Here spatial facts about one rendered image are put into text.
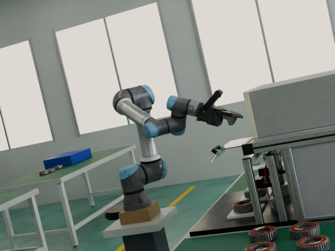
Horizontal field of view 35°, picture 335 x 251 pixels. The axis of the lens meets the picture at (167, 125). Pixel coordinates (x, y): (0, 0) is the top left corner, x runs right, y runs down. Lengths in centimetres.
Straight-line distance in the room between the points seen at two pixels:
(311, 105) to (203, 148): 532
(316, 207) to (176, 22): 552
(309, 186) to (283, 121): 29
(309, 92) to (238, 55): 502
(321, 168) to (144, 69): 567
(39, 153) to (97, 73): 169
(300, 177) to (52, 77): 653
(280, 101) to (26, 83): 672
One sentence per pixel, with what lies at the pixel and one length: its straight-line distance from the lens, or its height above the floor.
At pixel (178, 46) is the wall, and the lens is 744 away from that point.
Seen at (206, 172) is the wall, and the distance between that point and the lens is 754.
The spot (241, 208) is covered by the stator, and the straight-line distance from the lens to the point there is 242.
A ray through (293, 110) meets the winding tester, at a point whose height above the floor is 120.
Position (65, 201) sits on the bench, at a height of 49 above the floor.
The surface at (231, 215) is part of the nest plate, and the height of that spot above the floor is 78.
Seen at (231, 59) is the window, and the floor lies 159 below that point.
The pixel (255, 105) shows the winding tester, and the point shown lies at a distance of 226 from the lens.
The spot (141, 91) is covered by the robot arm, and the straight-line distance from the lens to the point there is 281.
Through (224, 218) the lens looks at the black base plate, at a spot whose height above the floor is 77.
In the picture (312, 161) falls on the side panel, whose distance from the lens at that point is 216.
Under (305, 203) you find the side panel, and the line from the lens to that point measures 221.
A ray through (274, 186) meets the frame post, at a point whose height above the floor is 92.
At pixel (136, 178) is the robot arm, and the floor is 97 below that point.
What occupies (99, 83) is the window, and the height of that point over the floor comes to 169.
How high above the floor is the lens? 142
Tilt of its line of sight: 4 degrees down
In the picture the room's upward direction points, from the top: 13 degrees counter-clockwise
